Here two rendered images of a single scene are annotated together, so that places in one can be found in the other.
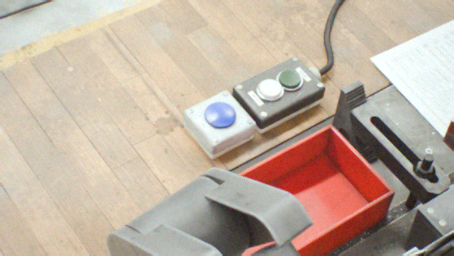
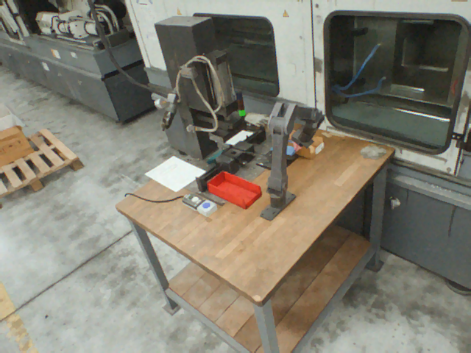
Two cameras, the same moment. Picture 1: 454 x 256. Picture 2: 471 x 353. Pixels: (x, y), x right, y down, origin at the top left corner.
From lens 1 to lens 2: 1.47 m
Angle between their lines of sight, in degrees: 63
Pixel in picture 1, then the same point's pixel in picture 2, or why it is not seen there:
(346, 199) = (222, 185)
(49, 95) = (204, 245)
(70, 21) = not seen: outside the picture
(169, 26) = (171, 231)
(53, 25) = not seen: outside the picture
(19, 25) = not seen: outside the picture
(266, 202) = (278, 104)
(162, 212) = (280, 120)
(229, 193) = (275, 112)
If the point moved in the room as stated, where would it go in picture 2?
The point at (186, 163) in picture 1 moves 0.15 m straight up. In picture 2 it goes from (220, 212) to (213, 187)
